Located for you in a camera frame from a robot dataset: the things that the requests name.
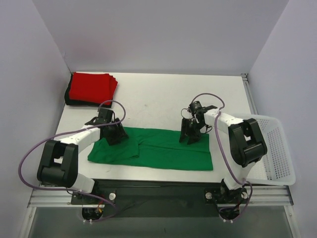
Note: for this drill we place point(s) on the folded black t shirt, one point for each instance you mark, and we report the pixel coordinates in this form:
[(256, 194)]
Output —
[(68, 95)]

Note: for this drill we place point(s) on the green t shirt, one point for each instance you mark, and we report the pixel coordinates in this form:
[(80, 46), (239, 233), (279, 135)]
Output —
[(154, 148)]

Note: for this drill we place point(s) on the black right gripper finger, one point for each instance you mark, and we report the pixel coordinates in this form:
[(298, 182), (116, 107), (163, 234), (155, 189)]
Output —
[(184, 124), (193, 138)]

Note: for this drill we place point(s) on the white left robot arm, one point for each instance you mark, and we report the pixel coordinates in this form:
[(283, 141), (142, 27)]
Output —
[(59, 162)]

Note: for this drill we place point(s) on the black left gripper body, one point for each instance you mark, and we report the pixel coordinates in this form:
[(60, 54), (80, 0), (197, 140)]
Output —
[(115, 134)]

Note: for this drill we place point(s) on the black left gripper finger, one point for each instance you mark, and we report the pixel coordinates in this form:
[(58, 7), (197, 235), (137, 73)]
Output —
[(113, 139), (120, 131)]

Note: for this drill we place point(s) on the white plastic basket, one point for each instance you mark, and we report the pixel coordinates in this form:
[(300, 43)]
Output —
[(276, 167)]

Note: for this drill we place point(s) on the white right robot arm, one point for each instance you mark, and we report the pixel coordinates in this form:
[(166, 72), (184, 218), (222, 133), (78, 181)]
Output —
[(240, 141)]

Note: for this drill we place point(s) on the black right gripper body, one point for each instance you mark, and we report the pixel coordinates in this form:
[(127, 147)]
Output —
[(189, 129)]

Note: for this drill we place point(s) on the folded red t shirt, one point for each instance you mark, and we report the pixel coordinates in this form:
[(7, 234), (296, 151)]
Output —
[(91, 88)]

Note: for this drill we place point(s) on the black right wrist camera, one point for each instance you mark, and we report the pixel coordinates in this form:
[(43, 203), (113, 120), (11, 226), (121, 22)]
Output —
[(194, 107)]

